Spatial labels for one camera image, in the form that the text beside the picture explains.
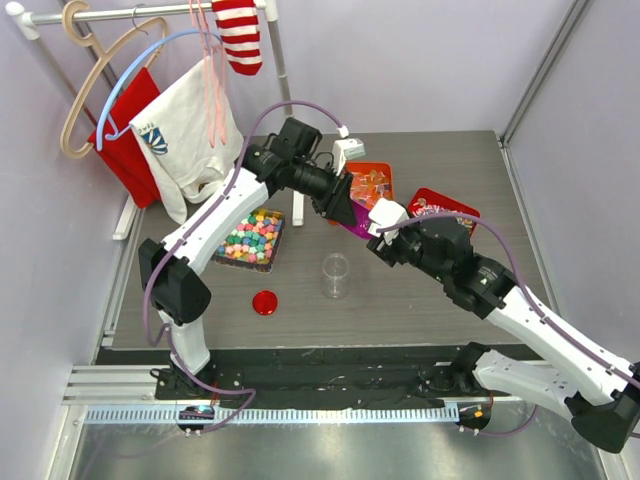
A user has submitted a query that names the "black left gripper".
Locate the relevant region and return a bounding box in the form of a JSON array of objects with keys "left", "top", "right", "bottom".
[{"left": 291, "top": 160, "right": 359, "bottom": 227}]

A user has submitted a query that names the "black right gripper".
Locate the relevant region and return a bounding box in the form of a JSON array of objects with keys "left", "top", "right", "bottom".
[{"left": 368, "top": 214, "right": 451, "bottom": 283}]

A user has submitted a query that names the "purple plastic scoop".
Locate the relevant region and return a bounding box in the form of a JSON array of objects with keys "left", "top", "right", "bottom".
[{"left": 340, "top": 200, "right": 373, "bottom": 240}]

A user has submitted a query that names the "orange candy box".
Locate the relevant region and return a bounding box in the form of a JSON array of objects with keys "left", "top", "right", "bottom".
[{"left": 338, "top": 161, "right": 393, "bottom": 210}]

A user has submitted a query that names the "gold tin of star candies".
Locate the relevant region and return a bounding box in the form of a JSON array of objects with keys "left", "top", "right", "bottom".
[{"left": 211, "top": 208, "right": 285, "bottom": 274}]

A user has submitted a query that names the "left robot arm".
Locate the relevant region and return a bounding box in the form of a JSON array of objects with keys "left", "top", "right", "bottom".
[{"left": 138, "top": 118, "right": 357, "bottom": 399}]

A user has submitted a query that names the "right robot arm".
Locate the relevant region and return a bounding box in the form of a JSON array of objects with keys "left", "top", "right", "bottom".
[{"left": 367, "top": 211, "right": 639, "bottom": 453}]

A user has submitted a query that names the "red lollipop box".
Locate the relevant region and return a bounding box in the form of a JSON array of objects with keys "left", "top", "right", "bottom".
[{"left": 408, "top": 187, "right": 480, "bottom": 217}]

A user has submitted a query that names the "clear plastic jar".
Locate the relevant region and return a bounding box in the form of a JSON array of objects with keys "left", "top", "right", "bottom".
[{"left": 322, "top": 253, "right": 350, "bottom": 299}]

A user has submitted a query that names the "red jar lid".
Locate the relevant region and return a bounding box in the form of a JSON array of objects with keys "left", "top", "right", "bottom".
[{"left": 252, "top": 290, "right": 278, "bottom": 316}]

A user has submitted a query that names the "white cloth bag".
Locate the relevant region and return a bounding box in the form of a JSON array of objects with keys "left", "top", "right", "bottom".
[{"left": 129, "top": 59, "right": 244, "bottom": 224}]

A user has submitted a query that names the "red white striped sock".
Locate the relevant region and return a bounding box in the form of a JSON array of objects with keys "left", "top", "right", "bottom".
[{"left": 212, "top": 0, "right": 262, "bottom": 76}]

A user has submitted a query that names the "red cloth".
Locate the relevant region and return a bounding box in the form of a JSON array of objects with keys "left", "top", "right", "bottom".
[{"left": 98, "top": 67, "right": 161, "bottom": 209}]

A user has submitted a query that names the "blue clothes hanger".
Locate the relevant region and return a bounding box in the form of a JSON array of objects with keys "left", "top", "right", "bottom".
[{"left": 95, "top": 28, "right": 200, "bottom": 152}]

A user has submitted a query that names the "wooden clothes hanger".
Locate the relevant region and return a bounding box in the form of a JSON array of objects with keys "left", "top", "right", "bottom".
[{"left": 60, "top": 1, "right": 169, "bottom": 159}]

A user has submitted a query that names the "white clothes rack stand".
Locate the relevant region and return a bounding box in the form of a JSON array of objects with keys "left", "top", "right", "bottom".
[{"left": 5, "top": 1, "right": 304, "bottom": 241}]

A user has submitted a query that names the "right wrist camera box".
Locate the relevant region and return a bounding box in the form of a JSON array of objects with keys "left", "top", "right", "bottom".
[{"left": 368, "top": 198, "right": 409, "bottom": 243}]

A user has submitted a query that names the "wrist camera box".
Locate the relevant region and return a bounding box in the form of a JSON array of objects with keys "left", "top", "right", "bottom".
[
  {"left": 332, "top": 138, "right": 366, "bottom": 173},
  {"left": 368, "top": 198, "right": 409, "bottom": 243}
]

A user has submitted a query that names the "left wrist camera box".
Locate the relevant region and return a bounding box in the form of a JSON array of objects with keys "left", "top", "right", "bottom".
[{"left": 332, "top": 138, "right": 366, "bottom": 173}]

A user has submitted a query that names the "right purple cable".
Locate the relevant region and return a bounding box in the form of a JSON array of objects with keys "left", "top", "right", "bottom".
[{"left": 374, "top": 211, "right": 640, "bottom": 441}]

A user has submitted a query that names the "purple cable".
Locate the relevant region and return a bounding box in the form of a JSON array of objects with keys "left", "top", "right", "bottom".
[
  {"left": 142, "top": 100, "right": 351, "bottom": 434},
  {"left": 374, "top": 211, "right": 640, "bottom": 441}
]

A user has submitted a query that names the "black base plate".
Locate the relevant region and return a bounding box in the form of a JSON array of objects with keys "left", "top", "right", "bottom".
[{"left": 150, "top": 346, "right": 488, "bottom": 410}]

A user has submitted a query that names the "pink wire hanger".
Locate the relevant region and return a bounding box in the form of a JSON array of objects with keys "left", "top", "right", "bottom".
[{"left": 189, "top": 1, "right": 227, "bottom": 148}]

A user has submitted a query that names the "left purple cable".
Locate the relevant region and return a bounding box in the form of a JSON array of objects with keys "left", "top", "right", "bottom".
[{"left": 142, "top": 100, "right": 351, "bottom": 434}]

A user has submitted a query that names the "aluminium rail frame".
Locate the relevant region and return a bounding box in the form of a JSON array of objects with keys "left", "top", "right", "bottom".
[{"left": 62, "top": 359, "right": 611, "bottom": 480}]

